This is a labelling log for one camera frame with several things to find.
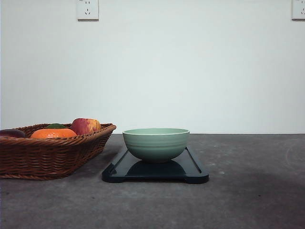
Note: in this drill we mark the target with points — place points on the green ceramic bowl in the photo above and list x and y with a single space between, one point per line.
156 144

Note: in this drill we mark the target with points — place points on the brown wicker basket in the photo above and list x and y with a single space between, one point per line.
49 158

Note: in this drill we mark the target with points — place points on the dark blue rectangular tray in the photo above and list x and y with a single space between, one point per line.
129 168

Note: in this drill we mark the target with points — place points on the red yellow apple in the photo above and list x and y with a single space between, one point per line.
83 126

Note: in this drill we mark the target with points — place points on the green fruit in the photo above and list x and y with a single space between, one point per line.
56 126

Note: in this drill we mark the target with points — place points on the orange tangerine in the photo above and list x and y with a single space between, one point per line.
52 133

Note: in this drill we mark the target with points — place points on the dark purple fruit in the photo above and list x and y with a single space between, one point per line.
12 133

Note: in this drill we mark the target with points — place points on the white wall socket left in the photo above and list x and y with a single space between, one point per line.
87 11

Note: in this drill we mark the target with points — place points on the white wall socket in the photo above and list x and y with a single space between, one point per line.
297 9
87 11

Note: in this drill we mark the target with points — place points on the white wall socket right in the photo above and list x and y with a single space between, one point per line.
297 9

